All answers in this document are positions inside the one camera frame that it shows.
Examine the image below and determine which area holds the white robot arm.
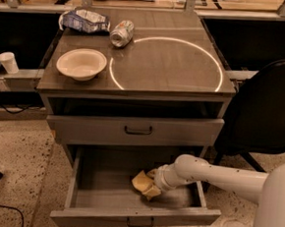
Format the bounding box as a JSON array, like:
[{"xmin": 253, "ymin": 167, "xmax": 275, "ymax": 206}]
[{"xmin": 142, "ymin": 154, "xmax": 285, "ymax": 227}]

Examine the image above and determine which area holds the yellow sponge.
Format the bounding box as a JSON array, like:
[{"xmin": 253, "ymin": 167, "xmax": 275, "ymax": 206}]
[{"xmin": 132, "ymin": 171, "xmax": 156, "ymax": 194}]

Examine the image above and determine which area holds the white bowl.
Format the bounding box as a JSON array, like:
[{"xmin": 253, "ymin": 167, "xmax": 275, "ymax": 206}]
[{"xmin": 56, "ymin": 48, "xmax": 107, "ymax": 82}]

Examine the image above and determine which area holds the open middle drawer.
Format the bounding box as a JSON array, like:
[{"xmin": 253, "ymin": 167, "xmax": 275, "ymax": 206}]
[{"xmin": 50, "ymin": 145, "xmax": 221, "ymax": 227}]

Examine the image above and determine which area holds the closed upper drawer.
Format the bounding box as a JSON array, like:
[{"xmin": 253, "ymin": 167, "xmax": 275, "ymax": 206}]
[{"xmin": 47, "ymin": 115, "xmax": 224, "ymax": 146}]

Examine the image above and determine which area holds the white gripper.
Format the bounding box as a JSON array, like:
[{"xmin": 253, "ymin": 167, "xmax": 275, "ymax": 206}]
[{"xmin": 142, "ymin": 164, "xmax": 187, "ymax": 200}]

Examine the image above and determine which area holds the black office chair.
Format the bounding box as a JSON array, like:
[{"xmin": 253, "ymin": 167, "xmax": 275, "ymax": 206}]
[{"xmin": 213, "ymin": 59, "xmax": 285, "ymax": 172}]

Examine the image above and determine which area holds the crushed silver soda can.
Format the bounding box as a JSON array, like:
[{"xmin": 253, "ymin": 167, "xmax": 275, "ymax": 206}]
[{"xmin": 110, "ymin": 20, "xmax": 135, "ymax": 48}]

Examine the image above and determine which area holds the grey drawer cabinet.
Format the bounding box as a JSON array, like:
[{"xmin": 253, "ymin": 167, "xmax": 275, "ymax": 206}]
[{"xmin": 38, "ymin": 8, "xmax": 235, "ymax": 160}]

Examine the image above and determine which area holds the white paper cup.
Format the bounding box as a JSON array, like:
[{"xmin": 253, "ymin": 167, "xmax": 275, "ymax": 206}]
[{"xmin": 0, "ymin": 51, "xmax": 19, "ymax": 74}]

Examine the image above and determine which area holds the blue white chip bag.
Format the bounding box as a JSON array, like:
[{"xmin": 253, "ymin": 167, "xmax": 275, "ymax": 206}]
[{"xmin": 58, "ymin": 9, "xmax": 110, "ymax": 33}]

